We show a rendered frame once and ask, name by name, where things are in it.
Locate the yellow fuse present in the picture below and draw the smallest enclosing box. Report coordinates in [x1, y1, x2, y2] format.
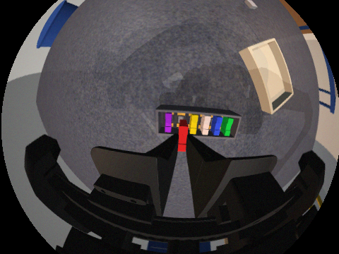
[189, 114, 198, 134]

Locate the beige open tray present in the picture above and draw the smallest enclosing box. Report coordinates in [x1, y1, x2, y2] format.
[238, 37, 294, 114]

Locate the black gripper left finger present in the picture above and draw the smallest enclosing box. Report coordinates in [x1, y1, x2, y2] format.
[90, 133, 179, 217]

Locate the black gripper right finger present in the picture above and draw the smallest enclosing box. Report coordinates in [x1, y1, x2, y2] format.
[186, 135, 277, 218]

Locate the red blade fuse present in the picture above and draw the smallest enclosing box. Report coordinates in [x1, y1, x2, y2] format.
[178, 116, 189, 152]

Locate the purple fuse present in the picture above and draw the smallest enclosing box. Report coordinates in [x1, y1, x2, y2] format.
[165, 113, 172, 133]

